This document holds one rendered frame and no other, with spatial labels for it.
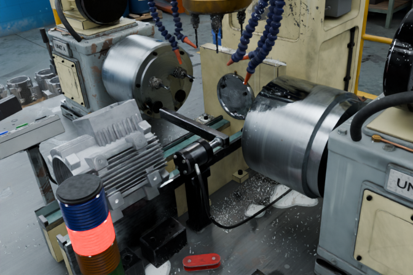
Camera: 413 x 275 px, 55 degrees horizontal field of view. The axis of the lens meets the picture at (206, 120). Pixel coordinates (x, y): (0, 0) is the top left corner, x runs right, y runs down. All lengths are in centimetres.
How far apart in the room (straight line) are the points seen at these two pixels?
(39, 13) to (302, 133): 621
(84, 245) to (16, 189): 80
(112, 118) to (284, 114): 37
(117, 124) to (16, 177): 60
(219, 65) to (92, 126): 48
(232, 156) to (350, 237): 45
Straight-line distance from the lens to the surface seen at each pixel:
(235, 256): 98
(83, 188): 54
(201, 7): 97
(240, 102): 118
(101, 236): 57
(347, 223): 82
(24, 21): 674
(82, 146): 88
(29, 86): 359
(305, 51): 114
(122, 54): 127
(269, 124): 85
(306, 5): 111
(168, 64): 125
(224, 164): 114
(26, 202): 129
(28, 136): 107
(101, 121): 88
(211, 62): 122
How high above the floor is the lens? 153
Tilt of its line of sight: 29 degrees down
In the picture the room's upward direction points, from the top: 4 degrees counter-clockwise
